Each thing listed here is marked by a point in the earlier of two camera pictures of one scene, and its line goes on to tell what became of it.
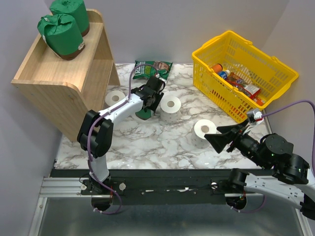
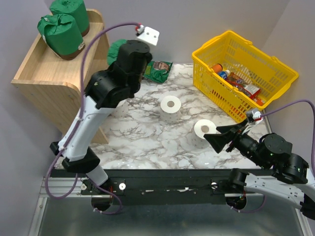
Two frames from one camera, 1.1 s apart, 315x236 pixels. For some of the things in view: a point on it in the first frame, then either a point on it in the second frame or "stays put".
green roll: [61, 35] stays put
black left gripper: [154, 106] -> [149, 56]
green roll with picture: [143, 115] -> [113, 49]
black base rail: [137, 187] stays put
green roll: [76, 8] stays put
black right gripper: [219, 140] stays put
